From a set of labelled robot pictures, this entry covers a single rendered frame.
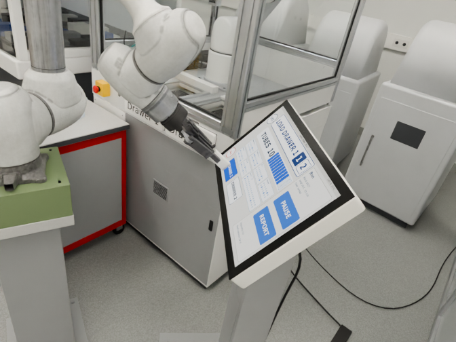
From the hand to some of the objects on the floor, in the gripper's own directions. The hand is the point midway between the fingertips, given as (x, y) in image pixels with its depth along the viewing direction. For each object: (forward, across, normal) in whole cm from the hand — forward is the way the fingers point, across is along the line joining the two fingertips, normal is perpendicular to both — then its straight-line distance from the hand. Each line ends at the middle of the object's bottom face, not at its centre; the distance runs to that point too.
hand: (218, 159), depth 100 cm
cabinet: (+73, +102, +74) cm, 146 cm away
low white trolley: (+6, +80, +131) cm, 153 cm away
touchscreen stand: (+76, -13, +71) cm, 105 cm away
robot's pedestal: (+19, +10, +119) cm, 121 cm away
